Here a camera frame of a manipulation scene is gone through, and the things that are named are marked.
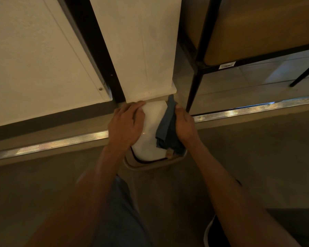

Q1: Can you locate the grey baseboard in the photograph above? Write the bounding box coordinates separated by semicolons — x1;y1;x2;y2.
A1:
0;100;119;143

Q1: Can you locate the brown bench with sticker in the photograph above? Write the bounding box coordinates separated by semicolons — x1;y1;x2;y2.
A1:
178;0;309;113

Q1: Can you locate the person's right forearm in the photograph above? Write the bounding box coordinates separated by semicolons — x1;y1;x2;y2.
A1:
186;140;302;247

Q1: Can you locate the black wall post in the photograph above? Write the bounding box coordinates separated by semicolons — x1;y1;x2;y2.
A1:
56;0;126;104

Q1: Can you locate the white sticker label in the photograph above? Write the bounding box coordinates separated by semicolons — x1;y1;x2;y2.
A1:
218;61;237;70

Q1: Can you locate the person's right hand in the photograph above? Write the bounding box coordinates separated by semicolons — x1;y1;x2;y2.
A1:
175;104;200;150

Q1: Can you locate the person's left hand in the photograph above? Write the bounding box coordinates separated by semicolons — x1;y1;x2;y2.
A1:
107;101;147;152

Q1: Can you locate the person's right black shoe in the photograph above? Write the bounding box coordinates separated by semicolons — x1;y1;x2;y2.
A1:
203;214;231;247

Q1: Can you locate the person's left forearm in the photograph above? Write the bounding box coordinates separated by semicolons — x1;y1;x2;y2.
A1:
24;145;124;247

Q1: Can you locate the metal floor threshold strip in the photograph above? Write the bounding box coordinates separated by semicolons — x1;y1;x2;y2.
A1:
0;95;309;162

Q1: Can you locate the dark blue cloth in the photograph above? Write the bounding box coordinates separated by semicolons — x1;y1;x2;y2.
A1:
155;94;187;155

